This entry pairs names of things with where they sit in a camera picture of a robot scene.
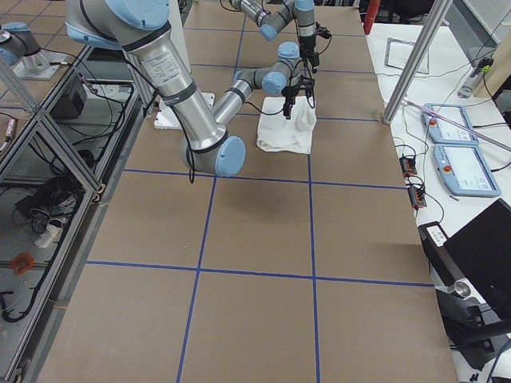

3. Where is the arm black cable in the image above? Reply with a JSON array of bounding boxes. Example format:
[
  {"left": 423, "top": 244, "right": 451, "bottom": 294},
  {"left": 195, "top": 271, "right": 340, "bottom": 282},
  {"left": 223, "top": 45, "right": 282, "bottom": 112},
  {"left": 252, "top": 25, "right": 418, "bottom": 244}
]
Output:
[{"left": 241, "top": 99, "right": 287, "bottom": 117}]

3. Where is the blue teach pendant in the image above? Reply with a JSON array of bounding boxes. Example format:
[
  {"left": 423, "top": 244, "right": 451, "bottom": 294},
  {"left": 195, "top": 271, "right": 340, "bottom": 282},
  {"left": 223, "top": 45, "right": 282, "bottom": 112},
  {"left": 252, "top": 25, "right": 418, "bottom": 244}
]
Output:
[
  {"left": 422, "top": 103, "right": 479, "bottom": 147},
  {"left": 433, "top": 144, "right": 501, "bottom": 198}
]

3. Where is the aluminium frame side rack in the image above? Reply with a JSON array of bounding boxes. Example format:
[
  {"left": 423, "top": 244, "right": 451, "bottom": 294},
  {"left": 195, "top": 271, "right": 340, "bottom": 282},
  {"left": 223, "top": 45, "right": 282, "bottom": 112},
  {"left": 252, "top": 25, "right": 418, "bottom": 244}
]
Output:
[{"left": 1, "top": 47, "right": 153, "bottom": 382}]

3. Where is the lower blue teach pendant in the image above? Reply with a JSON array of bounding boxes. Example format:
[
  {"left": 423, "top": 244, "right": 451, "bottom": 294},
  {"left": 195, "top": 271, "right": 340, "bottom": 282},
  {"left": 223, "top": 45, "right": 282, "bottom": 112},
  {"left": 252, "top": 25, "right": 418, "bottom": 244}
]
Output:
[{"left": 433, "top": 144, "right": 501, "bottom": 198}]

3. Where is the clear water bottle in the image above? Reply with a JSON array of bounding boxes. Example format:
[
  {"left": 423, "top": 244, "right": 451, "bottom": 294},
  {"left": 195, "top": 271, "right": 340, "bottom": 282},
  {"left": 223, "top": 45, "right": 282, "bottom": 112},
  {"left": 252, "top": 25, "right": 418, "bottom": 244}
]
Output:
[{"left": 457, "top": 57, "right": 494, "bottom": 99}]

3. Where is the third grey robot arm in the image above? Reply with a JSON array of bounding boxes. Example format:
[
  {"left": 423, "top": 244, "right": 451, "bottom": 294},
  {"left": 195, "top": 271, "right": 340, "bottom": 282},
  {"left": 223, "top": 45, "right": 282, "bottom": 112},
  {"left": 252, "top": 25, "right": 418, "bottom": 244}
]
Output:
[{"left": 1, "top": 22, "right": 58, "bottom": 81}]

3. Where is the lower small relay board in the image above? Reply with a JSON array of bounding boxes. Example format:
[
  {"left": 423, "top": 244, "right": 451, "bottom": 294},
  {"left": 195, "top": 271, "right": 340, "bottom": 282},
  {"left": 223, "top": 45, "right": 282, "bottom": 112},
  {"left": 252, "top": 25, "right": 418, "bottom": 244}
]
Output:
[{"left": 407, "top": 184, "right": 427, "bottom": 211}]

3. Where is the black box white label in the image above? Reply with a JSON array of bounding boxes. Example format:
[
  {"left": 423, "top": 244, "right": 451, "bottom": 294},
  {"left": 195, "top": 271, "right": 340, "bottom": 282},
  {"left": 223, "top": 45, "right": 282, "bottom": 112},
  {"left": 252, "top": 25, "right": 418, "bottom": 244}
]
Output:
[{"left": 418, "top": 221, "right": 465, "bottom": 286}]

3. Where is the upper small relay board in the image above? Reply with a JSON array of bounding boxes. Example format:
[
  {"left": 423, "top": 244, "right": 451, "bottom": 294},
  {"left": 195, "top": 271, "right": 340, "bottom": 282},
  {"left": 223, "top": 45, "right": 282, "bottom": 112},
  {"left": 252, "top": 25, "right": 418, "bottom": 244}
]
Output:
[{"left": 399, "top": 156, "right": 418, "bottom": 177}]

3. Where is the aluminium frame post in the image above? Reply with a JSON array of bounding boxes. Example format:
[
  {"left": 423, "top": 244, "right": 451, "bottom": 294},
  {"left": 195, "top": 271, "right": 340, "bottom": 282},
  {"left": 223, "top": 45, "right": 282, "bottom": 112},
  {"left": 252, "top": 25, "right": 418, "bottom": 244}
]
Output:
[{"left": 382, "top": 0, "right": 453, "bottom": 124}]

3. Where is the small relay board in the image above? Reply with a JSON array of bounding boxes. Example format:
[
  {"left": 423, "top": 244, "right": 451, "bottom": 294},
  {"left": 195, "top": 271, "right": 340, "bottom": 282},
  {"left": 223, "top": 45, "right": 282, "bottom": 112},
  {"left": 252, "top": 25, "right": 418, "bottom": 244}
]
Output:
[
  {"left": 399, "top": 156, "right": 418, "bottom": 177},
  {"left": 407, "top": 184, "right": 427, "bottom": 211}
]

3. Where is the red fire extinguisher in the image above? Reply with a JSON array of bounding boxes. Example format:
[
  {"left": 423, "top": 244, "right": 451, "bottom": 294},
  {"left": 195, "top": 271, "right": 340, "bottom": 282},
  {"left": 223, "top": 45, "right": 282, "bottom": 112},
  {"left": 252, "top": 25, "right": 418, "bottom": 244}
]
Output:
[{"left": 363, "top": 0, "right": 381, "bottom": 35}]

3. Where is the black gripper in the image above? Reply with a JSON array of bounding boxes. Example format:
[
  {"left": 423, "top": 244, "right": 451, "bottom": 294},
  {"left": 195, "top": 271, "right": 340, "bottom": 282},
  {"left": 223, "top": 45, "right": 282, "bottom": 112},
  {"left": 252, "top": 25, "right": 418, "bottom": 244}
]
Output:
[
  {"left": 281, "top": 77, "right": 315, "bottom": 120},
  {"left": 298, "top": 22, "right": 331, "bottom": 74}
]

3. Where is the white long-sleeve printed shirt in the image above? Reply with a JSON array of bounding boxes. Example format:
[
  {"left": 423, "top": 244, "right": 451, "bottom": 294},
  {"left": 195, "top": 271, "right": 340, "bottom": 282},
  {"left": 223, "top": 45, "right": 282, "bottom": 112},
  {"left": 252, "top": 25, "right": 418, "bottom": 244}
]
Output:
[{"left": 256, "top": 96, "right": 317, "bottom": 155}]

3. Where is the black power adapter box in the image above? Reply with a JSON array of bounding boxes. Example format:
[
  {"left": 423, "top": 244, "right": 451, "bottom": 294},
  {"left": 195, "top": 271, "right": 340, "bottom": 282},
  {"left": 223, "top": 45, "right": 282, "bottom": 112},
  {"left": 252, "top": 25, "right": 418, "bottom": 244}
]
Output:
[{"left": 50, "top": 76, "right": 87, "bottom": 120}]

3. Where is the grey bordered white sheet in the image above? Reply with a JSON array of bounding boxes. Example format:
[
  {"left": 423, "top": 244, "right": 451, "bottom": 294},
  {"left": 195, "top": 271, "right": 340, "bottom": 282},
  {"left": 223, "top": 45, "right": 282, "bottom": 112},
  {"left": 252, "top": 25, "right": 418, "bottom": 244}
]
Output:
[{"left": 384, "top": 38, "right": 430, "bottom": 74}]

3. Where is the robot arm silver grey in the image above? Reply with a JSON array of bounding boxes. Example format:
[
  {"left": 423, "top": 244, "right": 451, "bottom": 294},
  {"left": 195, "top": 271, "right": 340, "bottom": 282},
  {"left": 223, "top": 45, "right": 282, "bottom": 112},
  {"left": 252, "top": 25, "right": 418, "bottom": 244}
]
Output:
[
  {"left": 66, "top": 1, "right": 319, "bottom": 176},
  {"left": 220, "top": 0, "right": 332, "bottom": 75}
]

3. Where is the white power strip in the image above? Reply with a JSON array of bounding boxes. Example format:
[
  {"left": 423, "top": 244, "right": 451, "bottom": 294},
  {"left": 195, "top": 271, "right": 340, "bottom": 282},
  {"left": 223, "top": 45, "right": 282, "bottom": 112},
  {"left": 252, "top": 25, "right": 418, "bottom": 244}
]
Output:
[{"left": 34, "top": 223, "right": 62, "bottom": 248}]

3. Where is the upper blue teach pendant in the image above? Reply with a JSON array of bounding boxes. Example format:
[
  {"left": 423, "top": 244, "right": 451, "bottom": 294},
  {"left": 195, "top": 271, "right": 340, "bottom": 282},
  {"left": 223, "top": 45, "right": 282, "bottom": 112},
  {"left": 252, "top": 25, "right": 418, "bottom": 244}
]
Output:
[{"left": 422, "top": 103, "right": 479, "bottom": 147}]

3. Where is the black laptop computer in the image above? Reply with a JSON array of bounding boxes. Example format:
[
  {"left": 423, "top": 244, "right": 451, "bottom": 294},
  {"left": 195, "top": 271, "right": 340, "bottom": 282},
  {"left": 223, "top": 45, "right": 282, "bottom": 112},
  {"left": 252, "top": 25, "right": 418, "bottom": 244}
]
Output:
[{"left": 445, "top": 198, "right": 510, "bottom": 319}]

